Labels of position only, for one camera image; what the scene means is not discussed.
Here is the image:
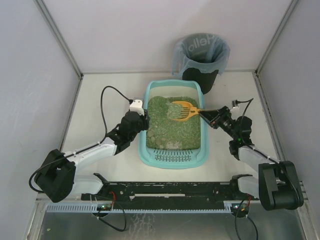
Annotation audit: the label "orange litter scoop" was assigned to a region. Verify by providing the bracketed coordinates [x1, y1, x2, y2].
[167, 100, 205, 122]

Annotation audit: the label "teal cat litter box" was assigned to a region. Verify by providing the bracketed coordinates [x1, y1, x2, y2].
[138, 79, 209, 169]

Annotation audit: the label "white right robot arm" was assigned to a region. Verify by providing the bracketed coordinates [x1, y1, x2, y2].
[198, 106, 304, 211]

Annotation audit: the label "green litter pellets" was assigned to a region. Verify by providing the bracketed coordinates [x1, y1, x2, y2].
[146, 96, 201, 150]

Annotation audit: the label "black trash bin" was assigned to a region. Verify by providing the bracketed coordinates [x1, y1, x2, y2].
[182, 68, 218, 94]

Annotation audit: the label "blue plastic bin liner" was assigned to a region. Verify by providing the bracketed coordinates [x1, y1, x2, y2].
[171, 33, 231, 78]

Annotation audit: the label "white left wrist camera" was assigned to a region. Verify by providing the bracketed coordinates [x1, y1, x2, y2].
[129, 98, 145, 116]

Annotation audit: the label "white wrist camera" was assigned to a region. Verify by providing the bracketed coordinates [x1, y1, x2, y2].
[231, 100, 240, 109]
[129, 98, 145, 116]

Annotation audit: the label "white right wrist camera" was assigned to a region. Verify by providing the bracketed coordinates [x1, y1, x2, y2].
[231, 100, 240, 109]

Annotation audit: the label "black left camera cable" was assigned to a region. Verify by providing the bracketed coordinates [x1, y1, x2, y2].
[100, 85, 135, 143]

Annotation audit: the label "aluminium frame post right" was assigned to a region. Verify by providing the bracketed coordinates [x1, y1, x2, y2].
[257, 0, 301, 73]

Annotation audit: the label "aluminium frame post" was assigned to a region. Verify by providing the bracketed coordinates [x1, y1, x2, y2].
[34, 0, 84, 79]
[257, 0, 301, 73]

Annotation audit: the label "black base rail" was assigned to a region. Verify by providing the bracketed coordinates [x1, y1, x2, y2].
[81, 181, 256, 208]

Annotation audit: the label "aluminium frame post left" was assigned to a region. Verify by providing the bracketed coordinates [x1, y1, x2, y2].
[34, 0, 84, 79]

